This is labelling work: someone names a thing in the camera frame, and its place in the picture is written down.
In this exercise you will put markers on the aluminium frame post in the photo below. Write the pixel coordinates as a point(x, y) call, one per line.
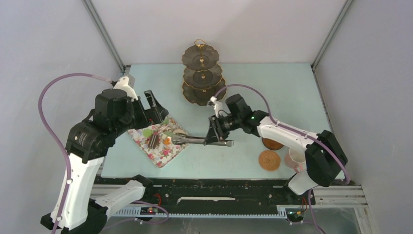
point(332, 32)
point(98, 22)

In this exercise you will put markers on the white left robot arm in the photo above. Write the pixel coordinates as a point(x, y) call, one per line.
point(116, 110)

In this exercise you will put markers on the white glazed donut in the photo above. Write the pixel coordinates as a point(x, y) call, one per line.
point(179, 132)

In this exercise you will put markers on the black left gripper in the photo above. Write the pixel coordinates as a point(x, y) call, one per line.
point(153, 115)

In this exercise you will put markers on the woven rattan coaster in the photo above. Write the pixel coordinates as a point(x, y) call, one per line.
point(271, 144)
point(269, 160)

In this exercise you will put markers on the small orange pastry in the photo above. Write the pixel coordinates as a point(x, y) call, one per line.
point(167, 141)

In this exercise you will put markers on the stainless steel serving tongs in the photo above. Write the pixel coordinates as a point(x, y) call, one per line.
point(181, 140)

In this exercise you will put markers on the floral square tray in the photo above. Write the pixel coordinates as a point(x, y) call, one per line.
point(163, 154)

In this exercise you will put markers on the chocolate drizzled donut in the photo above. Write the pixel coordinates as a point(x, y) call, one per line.
point(163, 129)

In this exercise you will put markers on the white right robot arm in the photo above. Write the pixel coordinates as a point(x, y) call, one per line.
point(324, 157)

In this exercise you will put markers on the pink mug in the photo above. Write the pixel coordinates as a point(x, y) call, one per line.
point(295, 160)

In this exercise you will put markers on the three tier dessert stand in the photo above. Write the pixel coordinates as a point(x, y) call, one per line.
point(203, 76)

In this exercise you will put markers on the right aluminium frame post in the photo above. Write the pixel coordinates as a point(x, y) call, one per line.
point(332, 32)

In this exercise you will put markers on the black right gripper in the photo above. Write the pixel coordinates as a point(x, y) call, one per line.
point(215, 133)

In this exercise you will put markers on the green striped cake slice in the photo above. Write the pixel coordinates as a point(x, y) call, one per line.
point(168, 133)

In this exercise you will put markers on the green macaron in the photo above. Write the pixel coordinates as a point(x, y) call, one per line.
point(147, 133)

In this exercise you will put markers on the left aluminium frame post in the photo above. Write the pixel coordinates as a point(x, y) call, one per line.
point(98, 22)

